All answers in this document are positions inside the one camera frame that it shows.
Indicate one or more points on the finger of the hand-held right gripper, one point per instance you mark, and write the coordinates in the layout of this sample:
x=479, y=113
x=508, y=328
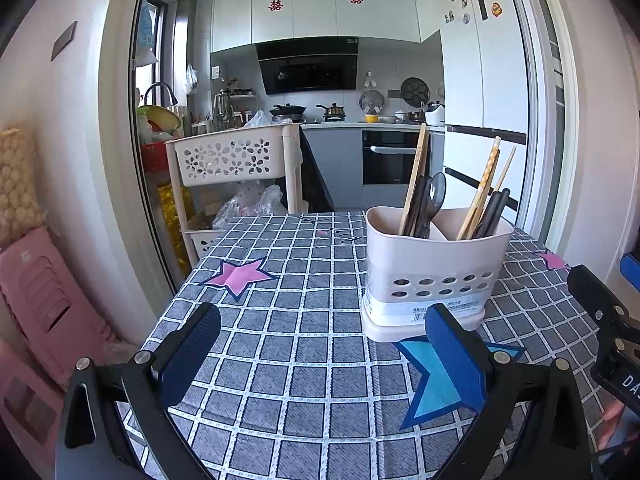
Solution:
x=595, y=295
x=631, y=266

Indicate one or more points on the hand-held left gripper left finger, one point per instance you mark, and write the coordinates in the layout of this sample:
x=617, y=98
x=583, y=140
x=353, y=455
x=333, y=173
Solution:
x=190, y=360

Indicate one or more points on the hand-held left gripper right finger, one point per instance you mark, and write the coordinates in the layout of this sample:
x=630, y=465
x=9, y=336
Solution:
x=455, y=355

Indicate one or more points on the white plastic utensil holder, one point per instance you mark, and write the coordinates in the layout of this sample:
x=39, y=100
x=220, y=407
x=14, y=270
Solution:
x=435, y=270

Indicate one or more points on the bamboo chopstick blue striped end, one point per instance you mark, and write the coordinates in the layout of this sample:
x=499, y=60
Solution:
x=486, y=170

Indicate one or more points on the grey checked star tablecloth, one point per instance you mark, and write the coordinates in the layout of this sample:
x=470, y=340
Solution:
x=300, y=360

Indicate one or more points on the stack of pink plastic stools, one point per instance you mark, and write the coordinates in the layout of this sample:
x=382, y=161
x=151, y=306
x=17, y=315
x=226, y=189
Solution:
x=50, y=300

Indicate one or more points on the clear plastic bags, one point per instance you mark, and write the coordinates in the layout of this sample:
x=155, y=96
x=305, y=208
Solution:
x=250, y=207

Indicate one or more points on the pink plastic stool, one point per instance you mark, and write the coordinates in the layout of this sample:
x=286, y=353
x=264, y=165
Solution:
x=22, y=400

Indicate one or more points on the red container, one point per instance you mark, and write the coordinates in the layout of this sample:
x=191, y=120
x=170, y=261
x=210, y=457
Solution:
x=152, y=156

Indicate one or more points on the black built-in oven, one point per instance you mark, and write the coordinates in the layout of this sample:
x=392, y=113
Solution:
x=390, y=157

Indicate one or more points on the white plastic rack cart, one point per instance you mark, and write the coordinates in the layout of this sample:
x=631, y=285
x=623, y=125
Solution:
x=230, y=155

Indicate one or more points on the grey base cabinet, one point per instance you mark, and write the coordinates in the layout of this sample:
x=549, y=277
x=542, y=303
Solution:
x=340, y=170

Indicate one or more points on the dark cloth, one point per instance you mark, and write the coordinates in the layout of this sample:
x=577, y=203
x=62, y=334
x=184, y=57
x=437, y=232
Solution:
x=315, y=180

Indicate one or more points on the white rice cooker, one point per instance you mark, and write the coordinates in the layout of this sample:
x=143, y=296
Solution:
x=435, y=114

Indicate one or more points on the yellow green basin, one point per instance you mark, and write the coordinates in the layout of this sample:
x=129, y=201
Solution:
x=160, y=117

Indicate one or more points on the bag of puffed snacks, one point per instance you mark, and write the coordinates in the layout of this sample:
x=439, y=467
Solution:
x=17, y=185

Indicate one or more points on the yellow bowl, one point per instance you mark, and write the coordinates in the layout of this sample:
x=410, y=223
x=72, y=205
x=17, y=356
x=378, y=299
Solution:
x=371, y=118

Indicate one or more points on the black wok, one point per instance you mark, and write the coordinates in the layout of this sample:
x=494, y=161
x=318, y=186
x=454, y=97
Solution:
x=289, y=109

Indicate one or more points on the small cooking pot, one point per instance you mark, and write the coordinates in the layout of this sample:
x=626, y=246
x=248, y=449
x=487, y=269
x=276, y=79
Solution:
x=333, y=112

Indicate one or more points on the kitchen faucet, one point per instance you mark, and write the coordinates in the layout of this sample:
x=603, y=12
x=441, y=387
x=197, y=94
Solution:
x=159, y=86

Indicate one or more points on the hanging plastic bag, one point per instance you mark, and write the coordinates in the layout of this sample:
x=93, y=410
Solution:
x=191, y=80

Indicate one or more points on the black range hood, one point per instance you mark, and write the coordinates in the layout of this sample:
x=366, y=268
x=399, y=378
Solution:
x=310, y=67

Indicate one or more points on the white upper cabinets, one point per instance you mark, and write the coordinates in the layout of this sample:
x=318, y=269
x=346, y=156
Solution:
x=315, y=12

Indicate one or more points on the round black wall pan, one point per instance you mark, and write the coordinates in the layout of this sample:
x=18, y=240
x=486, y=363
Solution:
x=415, y=89

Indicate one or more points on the grey wall switch panel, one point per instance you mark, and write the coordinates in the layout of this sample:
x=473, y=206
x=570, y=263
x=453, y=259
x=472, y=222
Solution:
x=64, y=40

